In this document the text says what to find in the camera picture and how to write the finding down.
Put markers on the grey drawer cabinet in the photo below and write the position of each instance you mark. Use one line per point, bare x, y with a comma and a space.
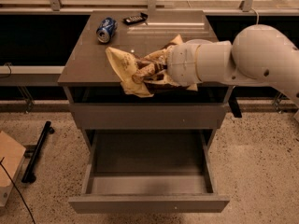
88, 77

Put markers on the black metal bar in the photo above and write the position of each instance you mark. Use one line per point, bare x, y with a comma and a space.
29, 176

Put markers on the blue soda can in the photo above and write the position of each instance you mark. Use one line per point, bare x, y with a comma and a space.
106, 30

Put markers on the brown chip bag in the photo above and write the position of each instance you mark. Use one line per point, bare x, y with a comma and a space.
125, 64

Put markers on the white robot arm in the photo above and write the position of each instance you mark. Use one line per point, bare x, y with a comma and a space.
260, 55

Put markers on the white bowl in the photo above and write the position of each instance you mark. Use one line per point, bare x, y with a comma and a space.
198, 41

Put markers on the open grey middle drawer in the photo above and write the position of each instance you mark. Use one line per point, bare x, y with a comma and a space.
149, 172

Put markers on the black remote control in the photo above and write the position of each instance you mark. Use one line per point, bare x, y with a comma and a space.
136, 19

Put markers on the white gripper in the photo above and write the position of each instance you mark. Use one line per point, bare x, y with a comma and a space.
183, 63

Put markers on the cardboard box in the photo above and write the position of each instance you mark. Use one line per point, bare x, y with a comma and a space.
12, 157

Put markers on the closed grey top drawer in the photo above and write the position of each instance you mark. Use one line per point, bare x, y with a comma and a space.
147, 117

